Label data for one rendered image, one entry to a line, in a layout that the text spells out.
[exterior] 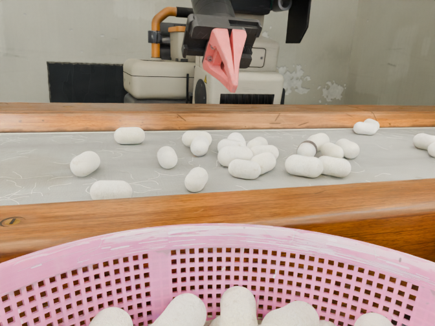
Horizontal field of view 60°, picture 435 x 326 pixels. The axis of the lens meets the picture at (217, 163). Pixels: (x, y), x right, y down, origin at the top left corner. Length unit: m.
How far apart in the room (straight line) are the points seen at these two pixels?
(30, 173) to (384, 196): 0.30
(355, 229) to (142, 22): 2.25
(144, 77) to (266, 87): 0.41
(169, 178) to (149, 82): 0.92
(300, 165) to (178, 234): 0.20
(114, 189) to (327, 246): 0.16
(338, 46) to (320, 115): 2.37
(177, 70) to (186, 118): 0.72
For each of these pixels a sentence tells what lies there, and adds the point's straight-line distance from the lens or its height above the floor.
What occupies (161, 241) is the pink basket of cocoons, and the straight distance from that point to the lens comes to 0.19.
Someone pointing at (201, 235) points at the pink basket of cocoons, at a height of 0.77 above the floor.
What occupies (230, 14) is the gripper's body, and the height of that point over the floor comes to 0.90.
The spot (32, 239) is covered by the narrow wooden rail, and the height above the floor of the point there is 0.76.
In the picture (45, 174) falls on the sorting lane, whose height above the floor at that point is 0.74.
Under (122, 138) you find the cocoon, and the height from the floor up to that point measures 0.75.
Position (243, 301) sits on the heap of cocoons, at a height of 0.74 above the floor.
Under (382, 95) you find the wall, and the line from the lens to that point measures 2.82.
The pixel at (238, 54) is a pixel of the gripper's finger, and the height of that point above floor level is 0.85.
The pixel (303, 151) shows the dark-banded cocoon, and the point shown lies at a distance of 0.43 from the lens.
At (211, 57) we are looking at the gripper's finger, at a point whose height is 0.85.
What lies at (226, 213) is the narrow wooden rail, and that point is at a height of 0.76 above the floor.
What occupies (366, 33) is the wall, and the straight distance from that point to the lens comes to 3.00.
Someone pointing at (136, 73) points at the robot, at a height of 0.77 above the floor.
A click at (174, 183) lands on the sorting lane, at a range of 0.34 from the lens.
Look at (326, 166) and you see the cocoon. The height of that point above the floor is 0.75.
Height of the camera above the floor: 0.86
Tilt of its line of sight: 17 degrees down
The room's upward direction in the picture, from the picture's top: 3 degrees clockwise
